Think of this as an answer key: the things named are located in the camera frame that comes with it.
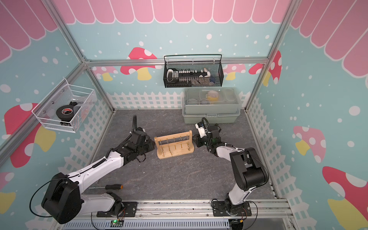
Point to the green plastic storage box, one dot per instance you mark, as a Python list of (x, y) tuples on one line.
[(196, 106)]

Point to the white black device in basket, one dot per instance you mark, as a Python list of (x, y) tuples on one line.
[(193, 77)]

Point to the yellow item in box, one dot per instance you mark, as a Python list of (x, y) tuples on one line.
[(212, 96)]

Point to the wooden jewelry display stand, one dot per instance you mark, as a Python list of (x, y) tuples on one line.
[(174, 145)]

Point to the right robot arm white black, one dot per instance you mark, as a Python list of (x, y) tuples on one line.
[(249, 172)]

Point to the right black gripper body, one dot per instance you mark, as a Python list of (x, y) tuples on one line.
[(204, 141)]

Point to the black tape roll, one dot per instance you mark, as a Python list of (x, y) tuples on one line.
[(66, 113)]

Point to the white wire basket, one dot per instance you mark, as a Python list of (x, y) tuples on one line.
[(82, 98)]

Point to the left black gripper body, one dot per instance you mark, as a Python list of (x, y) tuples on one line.
[(147, 147)]

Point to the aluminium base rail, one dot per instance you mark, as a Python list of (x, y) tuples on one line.
[(191, 215)]

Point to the green circuit board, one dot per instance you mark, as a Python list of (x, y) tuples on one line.
[(116, 223)]

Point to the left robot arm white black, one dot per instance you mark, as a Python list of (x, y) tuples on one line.
[(64, 198)]

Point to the black wire mesh basket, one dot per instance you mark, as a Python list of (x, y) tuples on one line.
[(211, 62)]

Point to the yellow black screwdriver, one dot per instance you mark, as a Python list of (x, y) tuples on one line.
[(109, 187)]

